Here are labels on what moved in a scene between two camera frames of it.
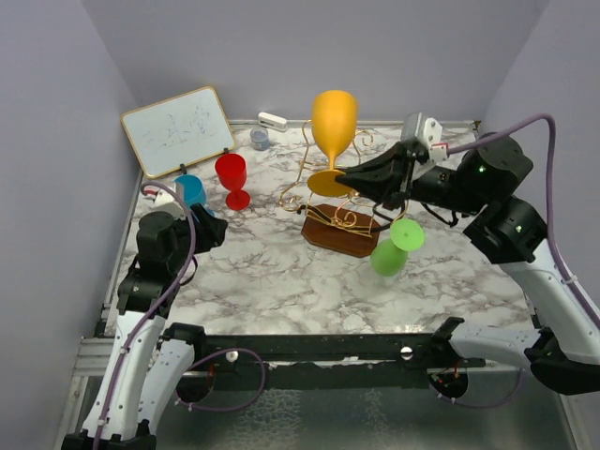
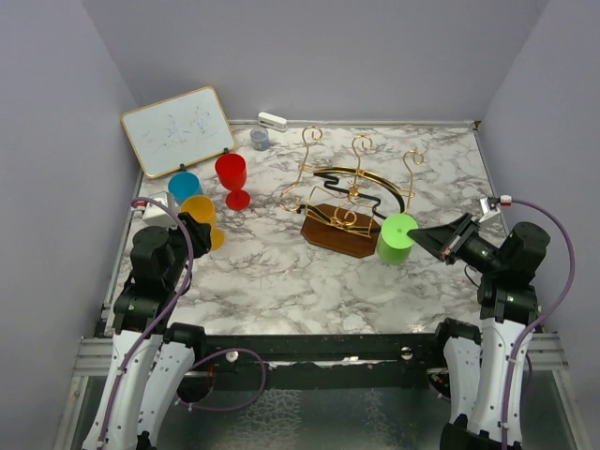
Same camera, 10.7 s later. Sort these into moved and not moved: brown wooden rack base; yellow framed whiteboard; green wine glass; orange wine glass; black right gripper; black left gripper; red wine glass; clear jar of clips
Moved: black right gripper; orange wine glass; green wine glass
Not moved: clear jar of clips; brown wooden rack base; black left gripper; red wine glass; yellow framed whiteboard
